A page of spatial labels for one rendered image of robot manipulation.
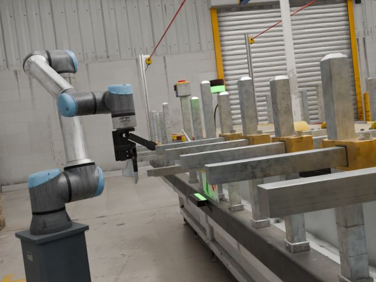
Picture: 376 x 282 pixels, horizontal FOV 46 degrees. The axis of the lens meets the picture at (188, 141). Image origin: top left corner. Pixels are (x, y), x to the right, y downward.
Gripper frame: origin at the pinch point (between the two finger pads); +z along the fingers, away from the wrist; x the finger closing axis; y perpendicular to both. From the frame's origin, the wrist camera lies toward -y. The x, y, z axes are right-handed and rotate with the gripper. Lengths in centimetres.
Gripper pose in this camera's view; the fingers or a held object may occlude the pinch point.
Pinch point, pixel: (137, 180)
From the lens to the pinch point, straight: 168.7
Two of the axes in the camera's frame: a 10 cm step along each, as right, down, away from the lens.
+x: 1.8, 0.3, -9.8
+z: 1.2, 9.9, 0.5
